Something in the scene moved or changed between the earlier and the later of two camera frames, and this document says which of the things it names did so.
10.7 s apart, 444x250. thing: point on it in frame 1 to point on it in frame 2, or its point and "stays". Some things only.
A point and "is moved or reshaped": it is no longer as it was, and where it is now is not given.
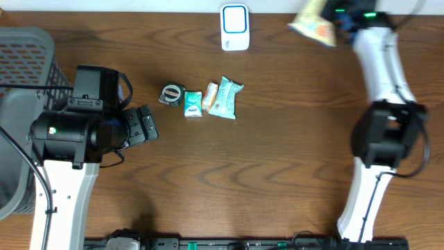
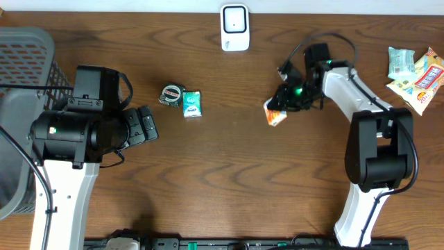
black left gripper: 131,126 stays
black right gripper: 327,10 to 284,99
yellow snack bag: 312,23 to 417,91
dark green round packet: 172,94 stays
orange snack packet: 211,92 to 275,117
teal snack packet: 225,105 is moved or reshaped
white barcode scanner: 235,28 stays
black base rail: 262,243 stays
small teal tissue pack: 193,104 stays
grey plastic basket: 27,56 stays
